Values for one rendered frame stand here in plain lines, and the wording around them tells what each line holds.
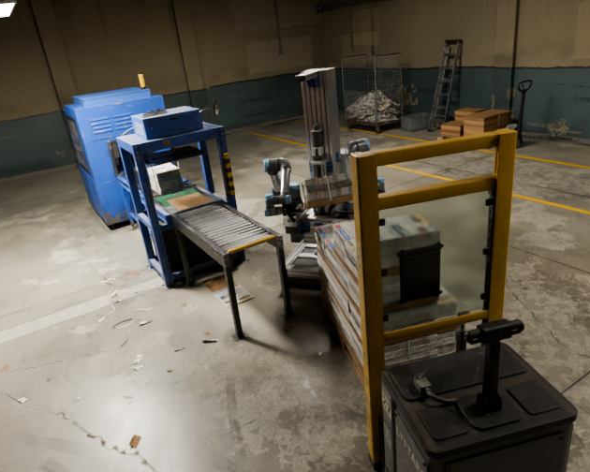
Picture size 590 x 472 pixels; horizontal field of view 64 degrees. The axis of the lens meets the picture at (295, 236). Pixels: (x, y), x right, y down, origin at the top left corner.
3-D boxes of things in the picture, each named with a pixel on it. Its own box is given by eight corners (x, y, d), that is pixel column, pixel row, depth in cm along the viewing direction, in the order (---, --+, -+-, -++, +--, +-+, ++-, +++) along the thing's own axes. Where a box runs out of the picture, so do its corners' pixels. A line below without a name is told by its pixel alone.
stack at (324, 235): (361, 301, 439) (357, 218, 406) (418, 381, 333) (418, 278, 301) (321, 309, 433) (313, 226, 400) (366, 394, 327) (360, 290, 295)
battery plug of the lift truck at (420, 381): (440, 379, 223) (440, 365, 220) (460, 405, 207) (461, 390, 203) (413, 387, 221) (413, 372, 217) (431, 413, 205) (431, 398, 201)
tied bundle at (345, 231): (382, 243, 354) (381, 215, 345) (398, 259, 327) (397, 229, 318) (333, 253, 348) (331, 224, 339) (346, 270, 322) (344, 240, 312)
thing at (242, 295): (254, 297, 466) (254, 296, 465) (228, 307, 453) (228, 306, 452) (238, 284, 495) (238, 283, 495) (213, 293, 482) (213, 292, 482)
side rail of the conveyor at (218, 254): (230, 266, 380) (228, 253, 376) (225, 269, 378) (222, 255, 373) (176, 223, 488) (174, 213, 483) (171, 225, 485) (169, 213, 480)
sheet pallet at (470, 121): (514, 140, 909) (517, 110, 887) (486, 149, 872) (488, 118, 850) (464, 133, 1006) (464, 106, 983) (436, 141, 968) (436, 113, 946)
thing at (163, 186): (184, 188, 558) (180, 168, 548) (160, 195, 545) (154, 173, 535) (174, 183, 589) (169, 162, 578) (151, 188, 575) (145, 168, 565)
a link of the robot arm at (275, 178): (288, 199, 453) (278, 166, 405) (273, 199, 455) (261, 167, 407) (288, 188, 458) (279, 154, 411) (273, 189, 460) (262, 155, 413)
